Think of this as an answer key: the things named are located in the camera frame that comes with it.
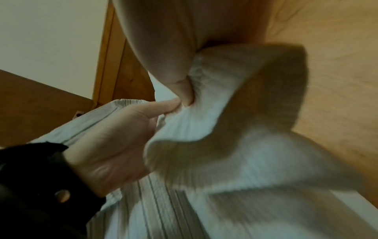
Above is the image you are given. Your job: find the white ribbed cloth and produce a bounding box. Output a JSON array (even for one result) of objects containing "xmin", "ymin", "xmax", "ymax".
[{"xmin": 143, "ymin": 43, "xmax": 364, "ymax": 195}]

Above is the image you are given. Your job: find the person's left forearm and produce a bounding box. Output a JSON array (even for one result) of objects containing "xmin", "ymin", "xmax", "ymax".
[{"xmin": 0, "ymin": 142, "xmax": 107, "ymax": 239}]

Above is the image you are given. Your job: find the person's left hand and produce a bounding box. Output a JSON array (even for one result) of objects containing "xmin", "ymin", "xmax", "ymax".
[{"xmin": 63, "ymin": 97, "xmax": 181, "ymax": 197}]

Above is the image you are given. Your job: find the wooden door frame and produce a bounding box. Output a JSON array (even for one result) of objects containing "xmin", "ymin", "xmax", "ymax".
[{"xmin": 91, "ymin": 0, "xmax": 128, "ymax": 110}]

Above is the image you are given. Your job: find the dark brown wooden furniture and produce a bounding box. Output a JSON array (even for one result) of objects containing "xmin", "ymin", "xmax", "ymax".
[{"xmin": 0, "ymin": 69, "xmax": 95, "ymax": 148}]

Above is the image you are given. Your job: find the person's right hand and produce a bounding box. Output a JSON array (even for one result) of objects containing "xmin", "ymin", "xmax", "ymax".
[{"xmin": 112, "ymin": 0, "xmax": 268, "ymax": 107}]

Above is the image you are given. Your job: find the grey striped white fabric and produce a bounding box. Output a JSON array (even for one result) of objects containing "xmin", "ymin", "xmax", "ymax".
[{"xmin": 29, "ymin": 99, "xmax": 378, "ymax": 239}]

